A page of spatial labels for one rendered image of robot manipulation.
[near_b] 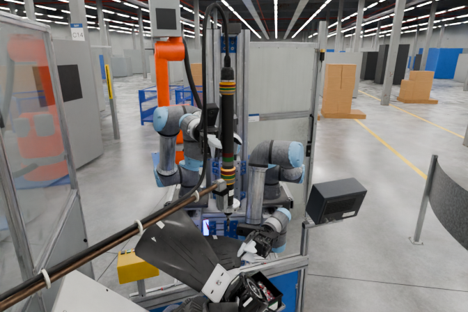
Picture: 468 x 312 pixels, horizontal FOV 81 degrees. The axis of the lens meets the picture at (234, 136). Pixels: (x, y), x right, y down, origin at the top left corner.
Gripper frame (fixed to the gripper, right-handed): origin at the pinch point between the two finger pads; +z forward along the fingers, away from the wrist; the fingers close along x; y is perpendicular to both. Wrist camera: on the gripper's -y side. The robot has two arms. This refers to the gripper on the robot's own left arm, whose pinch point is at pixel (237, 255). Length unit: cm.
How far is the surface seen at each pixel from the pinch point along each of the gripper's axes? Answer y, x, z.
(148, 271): -34.2, 19.7, 13.5
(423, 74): 22, 8, -1248
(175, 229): -9.6, -20.5, 22.5
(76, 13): -639, -89, -277
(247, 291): 14.4, -9.5, 17.9
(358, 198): 27, -3, -69
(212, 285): 5.0, -8.2, 21.6
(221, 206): 1.5, -29.9, 15.2
